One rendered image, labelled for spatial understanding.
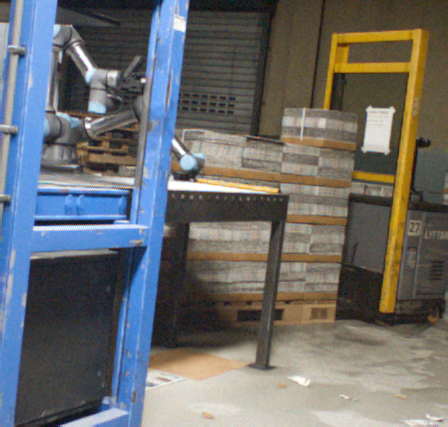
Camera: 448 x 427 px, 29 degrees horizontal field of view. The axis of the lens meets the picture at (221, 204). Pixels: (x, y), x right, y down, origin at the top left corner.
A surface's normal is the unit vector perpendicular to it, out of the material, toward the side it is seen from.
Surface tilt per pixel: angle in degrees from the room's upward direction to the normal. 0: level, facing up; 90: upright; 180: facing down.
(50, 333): 90
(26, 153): 90
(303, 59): 90
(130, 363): 90
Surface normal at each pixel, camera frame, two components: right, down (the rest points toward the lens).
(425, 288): 0.62, 0.11
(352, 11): -0.48, -0.01
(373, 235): -0.77, -0.06
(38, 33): 0.87, 0.12
